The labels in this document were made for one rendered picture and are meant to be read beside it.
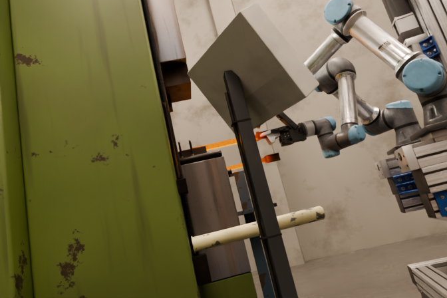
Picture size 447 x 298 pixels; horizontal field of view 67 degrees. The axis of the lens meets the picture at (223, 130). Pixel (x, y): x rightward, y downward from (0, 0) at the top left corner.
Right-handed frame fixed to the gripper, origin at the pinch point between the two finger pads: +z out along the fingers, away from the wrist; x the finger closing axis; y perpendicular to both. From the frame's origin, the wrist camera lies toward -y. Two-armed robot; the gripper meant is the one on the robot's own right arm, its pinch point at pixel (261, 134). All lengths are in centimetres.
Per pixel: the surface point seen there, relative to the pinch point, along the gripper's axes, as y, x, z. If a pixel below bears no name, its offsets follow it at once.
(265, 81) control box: 0, -65, 12
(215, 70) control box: -11, -55, 23
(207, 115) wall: -108, 298, -13
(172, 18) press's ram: -57, -17, 29
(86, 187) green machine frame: 14, -45, 68
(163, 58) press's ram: -38, -17, 37
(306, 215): 38, -39, 4
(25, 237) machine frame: 24, -46, 86
